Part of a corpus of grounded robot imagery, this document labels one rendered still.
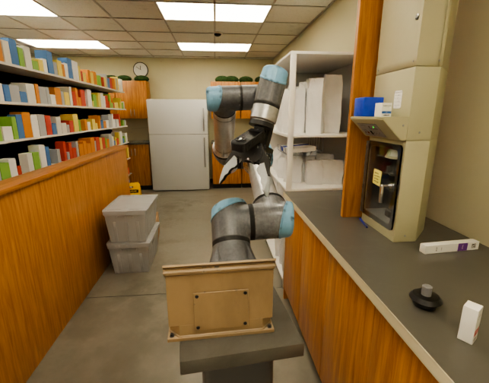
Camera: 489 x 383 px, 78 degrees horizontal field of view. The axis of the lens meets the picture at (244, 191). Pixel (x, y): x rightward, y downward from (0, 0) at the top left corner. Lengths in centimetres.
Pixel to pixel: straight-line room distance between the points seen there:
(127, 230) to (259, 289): 238
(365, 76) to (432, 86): 40
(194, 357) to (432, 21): 146
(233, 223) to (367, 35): 127
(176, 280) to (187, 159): 547
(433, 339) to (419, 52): 106
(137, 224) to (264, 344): 234
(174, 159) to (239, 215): 537
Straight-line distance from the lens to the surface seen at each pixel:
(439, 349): 101
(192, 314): 87
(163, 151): 625
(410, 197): 157
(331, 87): 284
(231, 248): 87
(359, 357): 144
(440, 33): 158
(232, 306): 86
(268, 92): 86
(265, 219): 92
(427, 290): 113
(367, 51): 183
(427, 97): 153
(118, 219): 308
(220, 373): 98
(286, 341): 90
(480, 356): 103
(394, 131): 146
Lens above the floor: 152
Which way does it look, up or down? 14 degrees down
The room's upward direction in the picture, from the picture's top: straight up
